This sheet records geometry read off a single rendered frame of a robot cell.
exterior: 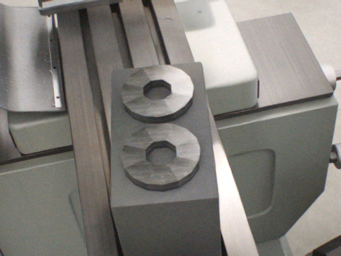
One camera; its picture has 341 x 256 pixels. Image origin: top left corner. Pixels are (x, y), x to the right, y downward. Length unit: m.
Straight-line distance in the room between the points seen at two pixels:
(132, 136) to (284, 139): 0.69
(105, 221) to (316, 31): 1.80
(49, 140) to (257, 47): 0.51
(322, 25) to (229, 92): 1.41
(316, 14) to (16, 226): 1.64
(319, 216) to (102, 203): 1.17
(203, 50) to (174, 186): 0.63
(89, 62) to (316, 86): 0.48
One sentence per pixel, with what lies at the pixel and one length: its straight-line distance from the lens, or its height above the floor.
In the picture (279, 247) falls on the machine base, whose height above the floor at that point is 0.20.
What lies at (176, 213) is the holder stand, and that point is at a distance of 0.72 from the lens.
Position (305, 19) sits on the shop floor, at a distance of 2.65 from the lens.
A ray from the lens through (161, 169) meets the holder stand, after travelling 0.72.
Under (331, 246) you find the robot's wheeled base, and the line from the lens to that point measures 1.27.
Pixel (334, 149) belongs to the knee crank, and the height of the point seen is 0.51.
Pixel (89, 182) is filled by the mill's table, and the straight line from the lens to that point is 0.98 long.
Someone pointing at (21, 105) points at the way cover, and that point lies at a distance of 1.19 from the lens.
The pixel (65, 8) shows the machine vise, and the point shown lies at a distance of 1.28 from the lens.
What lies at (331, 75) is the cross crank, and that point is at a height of 0.64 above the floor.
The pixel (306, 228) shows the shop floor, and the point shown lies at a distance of 1.99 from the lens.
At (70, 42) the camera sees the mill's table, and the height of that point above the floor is 0.91.
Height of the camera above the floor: 1.68
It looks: 48 degrees down
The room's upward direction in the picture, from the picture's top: 8 degrees counter-clockwise
